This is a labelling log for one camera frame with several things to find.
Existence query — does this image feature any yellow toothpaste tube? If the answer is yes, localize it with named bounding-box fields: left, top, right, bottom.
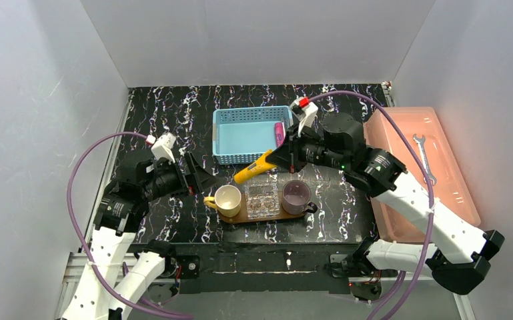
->
left=233, top=149, right=276, bottom=184

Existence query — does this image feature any pink toothpaste tube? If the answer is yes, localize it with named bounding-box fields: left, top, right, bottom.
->
left=274, top=122, right=285, bottom=147

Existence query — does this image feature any yellow mug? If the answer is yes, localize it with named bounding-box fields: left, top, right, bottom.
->
left=203, top=185, right=242, bottom=217

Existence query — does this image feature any purple mug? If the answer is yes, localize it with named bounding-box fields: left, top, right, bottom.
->
left=281, top=180, right=318, bottom=215

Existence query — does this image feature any light blue plastic basket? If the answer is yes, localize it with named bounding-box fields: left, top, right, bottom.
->
left=212, top=106, right=293, bottom=165

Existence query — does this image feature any clear textured acrylic holder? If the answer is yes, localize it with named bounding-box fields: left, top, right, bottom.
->
left=245, top=183, right=280, bottom=220

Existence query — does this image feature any oval wooden tray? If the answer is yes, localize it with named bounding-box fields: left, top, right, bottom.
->
left=217, top=197, right=317, bottom=225

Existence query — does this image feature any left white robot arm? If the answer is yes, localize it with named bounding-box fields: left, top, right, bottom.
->
left=61, top=149, right=217, bottom=319

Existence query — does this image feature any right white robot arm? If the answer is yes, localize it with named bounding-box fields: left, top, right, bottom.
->
left=265, top=113, right=504, bottom=295

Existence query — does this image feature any silver open-end wrench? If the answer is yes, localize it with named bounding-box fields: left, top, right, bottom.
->
left=412, top=134, right=437, bottom=186

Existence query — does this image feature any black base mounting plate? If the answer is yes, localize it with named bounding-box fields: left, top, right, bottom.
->
left=175, top=243, right=358, bottom=294

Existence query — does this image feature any pink translucent storage box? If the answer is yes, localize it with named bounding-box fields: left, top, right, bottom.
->
left=362, top=106, right=482, bottom=246

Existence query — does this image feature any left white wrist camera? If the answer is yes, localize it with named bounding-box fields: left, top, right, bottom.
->
left=145, top=133, right=176, bottom=163

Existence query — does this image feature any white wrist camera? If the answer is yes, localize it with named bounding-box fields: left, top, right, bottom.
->
left=289, top=97, right=318, bottom=137
left=145, top=133, right=176, bottom=163

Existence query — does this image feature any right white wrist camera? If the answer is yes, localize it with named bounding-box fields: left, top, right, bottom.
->
left=289, top=97, right=318, bottom=137

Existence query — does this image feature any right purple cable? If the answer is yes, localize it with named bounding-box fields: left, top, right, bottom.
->
left=307, top=90, right=436, bottom=320

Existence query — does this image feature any purple cable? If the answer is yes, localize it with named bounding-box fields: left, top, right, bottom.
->
left=66, top=131, right=194, bottom=320
left=307, top=90, right=436, bottom=320

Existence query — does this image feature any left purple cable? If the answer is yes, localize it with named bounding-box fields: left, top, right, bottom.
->
left=66, top=131, right=194, bottom=320

